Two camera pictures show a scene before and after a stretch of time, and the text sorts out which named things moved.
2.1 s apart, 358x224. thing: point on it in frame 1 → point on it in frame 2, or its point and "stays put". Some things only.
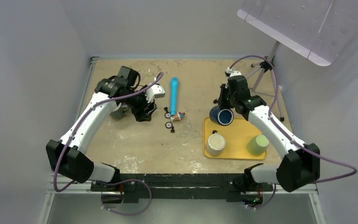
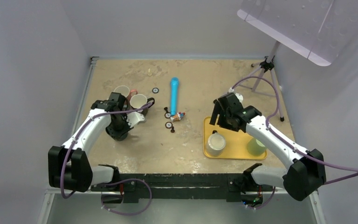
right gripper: (223, 103) → (217, 109)
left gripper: (141, 115) → (116, 135)
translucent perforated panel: (318, 29) stays put
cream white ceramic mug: (216, 144) stays put
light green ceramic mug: (258, 145) stays put
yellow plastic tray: (237, 135) stays put
